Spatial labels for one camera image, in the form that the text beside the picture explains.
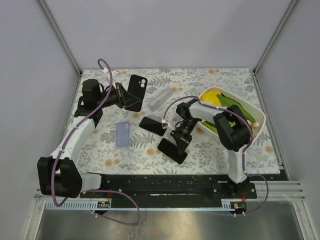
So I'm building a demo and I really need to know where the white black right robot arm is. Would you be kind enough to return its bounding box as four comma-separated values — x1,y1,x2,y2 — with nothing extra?
170,98,254,185

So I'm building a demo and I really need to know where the black phone case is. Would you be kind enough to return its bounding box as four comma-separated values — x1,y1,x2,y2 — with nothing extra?
127,74,148,105

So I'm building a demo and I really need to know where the lilac phone case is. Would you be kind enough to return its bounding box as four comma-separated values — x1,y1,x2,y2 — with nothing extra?
115,121,130,148

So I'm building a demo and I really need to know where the floral tablecloth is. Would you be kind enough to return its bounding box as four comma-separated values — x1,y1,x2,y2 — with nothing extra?
54,67,281,176

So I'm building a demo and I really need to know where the toy bok choy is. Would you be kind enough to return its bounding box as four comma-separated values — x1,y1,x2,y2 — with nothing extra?
202,94,256,133

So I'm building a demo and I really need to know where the aluminium rail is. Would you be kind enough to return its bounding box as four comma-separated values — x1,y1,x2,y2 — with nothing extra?
253,181,305,201

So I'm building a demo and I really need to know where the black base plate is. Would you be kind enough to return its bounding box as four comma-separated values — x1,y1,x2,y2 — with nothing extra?
80,174,257,209

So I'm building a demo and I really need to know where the black phone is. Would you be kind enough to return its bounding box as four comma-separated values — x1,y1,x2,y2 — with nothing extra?
157,138,188,165

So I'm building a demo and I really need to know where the black smartphone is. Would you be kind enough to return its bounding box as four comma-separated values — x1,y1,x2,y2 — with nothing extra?
139,116,166,137

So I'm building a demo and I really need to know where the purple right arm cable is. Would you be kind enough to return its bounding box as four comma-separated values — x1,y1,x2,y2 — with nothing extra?
162,96,270,218

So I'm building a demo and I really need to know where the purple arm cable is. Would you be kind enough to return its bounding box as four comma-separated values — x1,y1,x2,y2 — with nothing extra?
51,58,142,225
162,96,270,218

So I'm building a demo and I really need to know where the toy mushroom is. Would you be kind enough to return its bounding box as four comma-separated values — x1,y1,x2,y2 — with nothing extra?
250,121,260,129

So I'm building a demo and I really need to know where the clear acrylic block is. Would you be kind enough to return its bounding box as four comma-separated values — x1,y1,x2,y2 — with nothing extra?
147,87,173,112

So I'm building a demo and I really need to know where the yellow toy vegetable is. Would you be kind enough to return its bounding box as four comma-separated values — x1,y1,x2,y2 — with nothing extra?
201,90,222,107

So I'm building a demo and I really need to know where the white oval basket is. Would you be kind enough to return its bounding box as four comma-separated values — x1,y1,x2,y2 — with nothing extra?
199,86,266,145

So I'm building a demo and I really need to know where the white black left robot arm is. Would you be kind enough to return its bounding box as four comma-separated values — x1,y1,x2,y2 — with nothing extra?
37,74,148,198

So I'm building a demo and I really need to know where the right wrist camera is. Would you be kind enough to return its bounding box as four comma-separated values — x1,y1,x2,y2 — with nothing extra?
161,119,174,130

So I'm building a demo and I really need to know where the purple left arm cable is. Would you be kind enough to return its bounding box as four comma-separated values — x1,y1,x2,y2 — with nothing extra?
51,58,142,225

